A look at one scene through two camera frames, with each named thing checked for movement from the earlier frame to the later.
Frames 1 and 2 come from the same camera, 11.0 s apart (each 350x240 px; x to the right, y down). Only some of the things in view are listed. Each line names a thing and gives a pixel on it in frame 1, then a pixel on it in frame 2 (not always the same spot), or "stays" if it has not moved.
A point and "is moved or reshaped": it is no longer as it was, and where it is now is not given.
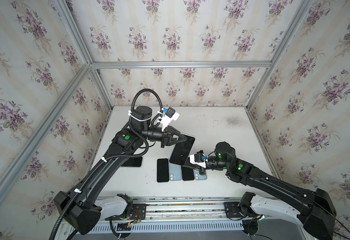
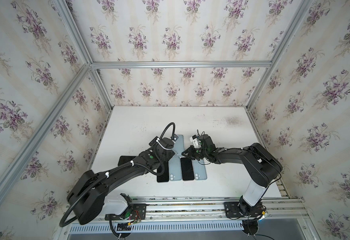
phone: (181, 150) is moved or reshaped
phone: (199, 177) stays
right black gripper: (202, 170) to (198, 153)
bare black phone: (162, 170) stays
